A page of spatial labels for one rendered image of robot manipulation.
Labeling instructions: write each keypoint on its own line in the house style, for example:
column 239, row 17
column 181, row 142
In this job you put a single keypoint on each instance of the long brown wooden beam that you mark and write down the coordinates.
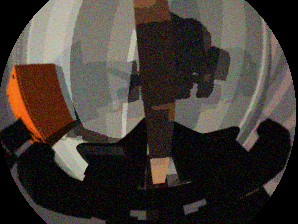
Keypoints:
column 158, row 79

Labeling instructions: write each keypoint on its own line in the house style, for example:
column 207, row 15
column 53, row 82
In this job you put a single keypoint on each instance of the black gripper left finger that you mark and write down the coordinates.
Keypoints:
column 130, row 152

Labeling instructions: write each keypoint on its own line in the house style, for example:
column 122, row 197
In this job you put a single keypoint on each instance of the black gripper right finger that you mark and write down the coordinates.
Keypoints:
column 188, row 146

